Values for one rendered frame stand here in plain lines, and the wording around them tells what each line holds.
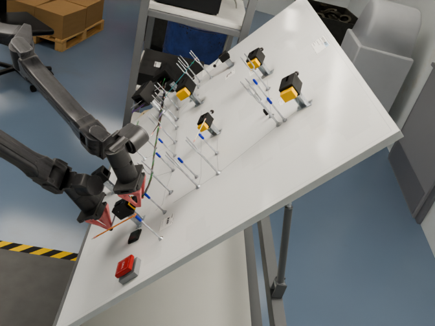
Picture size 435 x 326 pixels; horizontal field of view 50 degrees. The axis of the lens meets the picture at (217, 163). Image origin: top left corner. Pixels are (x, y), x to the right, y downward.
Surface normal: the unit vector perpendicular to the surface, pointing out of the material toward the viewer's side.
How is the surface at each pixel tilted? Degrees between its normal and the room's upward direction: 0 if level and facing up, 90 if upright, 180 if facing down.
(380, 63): 90
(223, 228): 51
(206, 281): 0
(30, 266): 0
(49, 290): 0
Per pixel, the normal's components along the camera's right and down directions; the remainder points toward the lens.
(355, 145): -0.61, -0.67
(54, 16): -0.26, 0.46
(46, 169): 0.88, 0.01
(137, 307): 0.23, -0.82
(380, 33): -0.01, 0.37
